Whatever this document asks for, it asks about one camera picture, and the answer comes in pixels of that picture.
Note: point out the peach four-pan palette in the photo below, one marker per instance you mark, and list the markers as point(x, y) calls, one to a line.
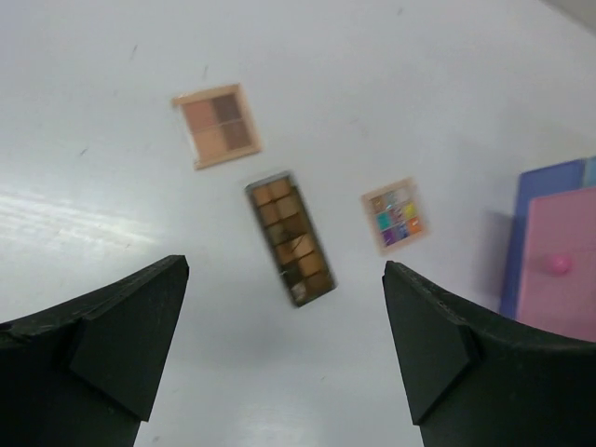
point(219, 124)

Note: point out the colourful square eyeshadow palette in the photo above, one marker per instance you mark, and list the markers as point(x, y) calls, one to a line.
point(395, 215)

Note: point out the brown long eyeshadow palette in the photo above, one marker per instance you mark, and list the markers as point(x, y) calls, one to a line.
point(291, 237)

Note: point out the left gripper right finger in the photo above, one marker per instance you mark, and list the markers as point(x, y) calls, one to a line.
point(475, 378)

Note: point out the blue drawer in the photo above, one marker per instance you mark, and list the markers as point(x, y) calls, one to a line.
point(589, 179)

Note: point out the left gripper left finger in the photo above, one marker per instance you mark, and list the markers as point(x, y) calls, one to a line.
point(86, 372)

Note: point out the pink drawer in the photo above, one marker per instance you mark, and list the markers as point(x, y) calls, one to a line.
point(557, 291)

